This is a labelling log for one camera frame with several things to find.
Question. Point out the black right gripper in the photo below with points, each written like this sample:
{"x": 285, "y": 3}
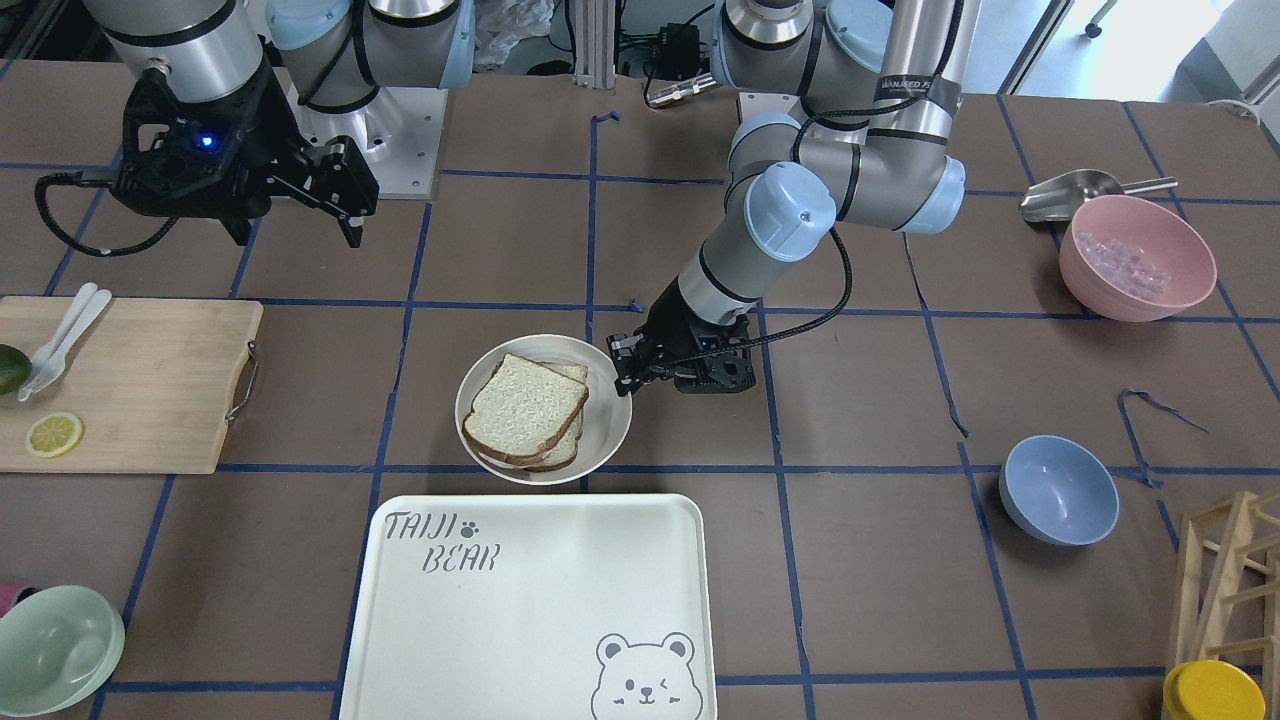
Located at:
{"x": 262, "y": 128}

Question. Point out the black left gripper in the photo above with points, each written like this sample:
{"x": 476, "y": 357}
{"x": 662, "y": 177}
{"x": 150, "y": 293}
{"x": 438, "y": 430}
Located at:
{"x": 673, "y": 330}

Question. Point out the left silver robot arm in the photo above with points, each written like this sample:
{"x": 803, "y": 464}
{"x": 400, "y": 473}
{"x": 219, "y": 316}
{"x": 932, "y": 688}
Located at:
{"x": 876, "y": 86}

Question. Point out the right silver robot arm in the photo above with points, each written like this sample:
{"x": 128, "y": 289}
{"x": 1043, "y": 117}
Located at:
{"x": 332, "y": 56}

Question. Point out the white bear tray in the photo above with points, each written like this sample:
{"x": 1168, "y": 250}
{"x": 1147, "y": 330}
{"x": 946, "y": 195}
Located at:
{"x": 533, "y": 607}

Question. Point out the wooden cutting board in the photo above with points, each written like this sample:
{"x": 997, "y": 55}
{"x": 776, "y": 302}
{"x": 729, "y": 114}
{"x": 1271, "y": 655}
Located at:
{"x": 152, "y": 380}

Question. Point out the white plastic fork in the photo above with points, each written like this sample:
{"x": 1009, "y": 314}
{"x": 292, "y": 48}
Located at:
{"x": 43, "y": 354}

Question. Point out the white plastic spoon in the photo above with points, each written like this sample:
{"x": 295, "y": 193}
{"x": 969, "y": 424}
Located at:
{"x": 85, "y": 313}

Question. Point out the green avocado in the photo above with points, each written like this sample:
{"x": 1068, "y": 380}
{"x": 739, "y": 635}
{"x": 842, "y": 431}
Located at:
{"x": 15, "y": 368}

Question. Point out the lemon slice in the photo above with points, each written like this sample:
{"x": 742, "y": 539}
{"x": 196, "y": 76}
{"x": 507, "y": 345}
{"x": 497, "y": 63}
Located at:
{"x": 54, "y": 435}

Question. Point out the blue bowl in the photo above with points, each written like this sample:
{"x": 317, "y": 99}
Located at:
{"x": 1058, "y": 492}

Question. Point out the metal scoop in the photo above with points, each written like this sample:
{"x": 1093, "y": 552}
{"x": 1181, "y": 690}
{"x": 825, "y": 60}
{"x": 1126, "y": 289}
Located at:
{"x": 1058, "y": 198}

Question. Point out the pink cloth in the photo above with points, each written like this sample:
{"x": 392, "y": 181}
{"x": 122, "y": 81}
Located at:
{"x": 13, "y": 593}

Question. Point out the pink bowl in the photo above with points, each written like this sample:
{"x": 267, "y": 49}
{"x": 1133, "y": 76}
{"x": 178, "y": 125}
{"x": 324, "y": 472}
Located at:
{"x": 1131, "y": 260}

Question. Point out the green bowl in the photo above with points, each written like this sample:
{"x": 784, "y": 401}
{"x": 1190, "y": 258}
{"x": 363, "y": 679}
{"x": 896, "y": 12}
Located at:
{"x": 57, "y": 647}

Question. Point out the wooden rack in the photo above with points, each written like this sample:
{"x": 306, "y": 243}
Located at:
{"x": 1225, "y": 595}

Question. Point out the yellow lid container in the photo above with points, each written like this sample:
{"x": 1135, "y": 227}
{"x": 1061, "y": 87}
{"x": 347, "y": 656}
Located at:
{"x": 1211, "y": 689}

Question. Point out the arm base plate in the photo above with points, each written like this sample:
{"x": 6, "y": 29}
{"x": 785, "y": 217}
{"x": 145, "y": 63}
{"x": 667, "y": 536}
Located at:
{"x": 400, "y": 133}
{"x": 757, "y": 109}

